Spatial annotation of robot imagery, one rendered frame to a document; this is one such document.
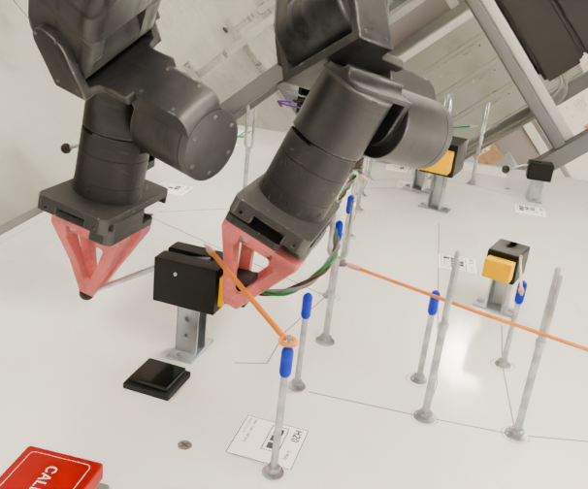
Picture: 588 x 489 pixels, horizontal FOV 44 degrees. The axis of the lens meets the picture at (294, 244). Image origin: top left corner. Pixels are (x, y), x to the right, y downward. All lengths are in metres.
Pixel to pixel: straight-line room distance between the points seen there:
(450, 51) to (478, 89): 0.50
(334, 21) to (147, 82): 0.14
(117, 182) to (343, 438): 0.27
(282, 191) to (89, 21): 0.18
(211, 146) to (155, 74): 0.07
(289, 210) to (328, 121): 0.07
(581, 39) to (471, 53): 6.23
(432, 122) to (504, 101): 7.40
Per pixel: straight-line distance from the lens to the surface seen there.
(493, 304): 0.82
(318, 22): 0.54
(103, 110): 0.58
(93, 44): 0.51
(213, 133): 0.54
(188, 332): 0.63
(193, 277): 0.59
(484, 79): 7.87
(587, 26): 1.58
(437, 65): 7.79
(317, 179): 0.53
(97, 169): 0.60
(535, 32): 1.56
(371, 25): 0.53
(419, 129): 0.56
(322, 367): 0.64
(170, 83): 0.53
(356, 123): 0.51
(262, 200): 0.54
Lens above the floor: 1.43
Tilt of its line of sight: 21 degrees down
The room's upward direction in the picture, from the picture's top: 59 degrees clockwise
